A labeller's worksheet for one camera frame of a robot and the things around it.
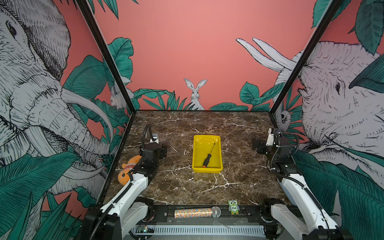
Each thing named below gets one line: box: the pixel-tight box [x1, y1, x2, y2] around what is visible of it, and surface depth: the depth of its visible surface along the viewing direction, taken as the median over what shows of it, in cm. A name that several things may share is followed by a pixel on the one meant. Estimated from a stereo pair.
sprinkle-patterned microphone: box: [174, 206, 222, 219], surface depth 73 cm
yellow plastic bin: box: [192, 135, 223, 174], surface depth 95 cm
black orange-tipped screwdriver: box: [202, 143, 216, 168], surface depth 92 cm
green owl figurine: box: [228, 199, 240, 215], surface depth 78 cm
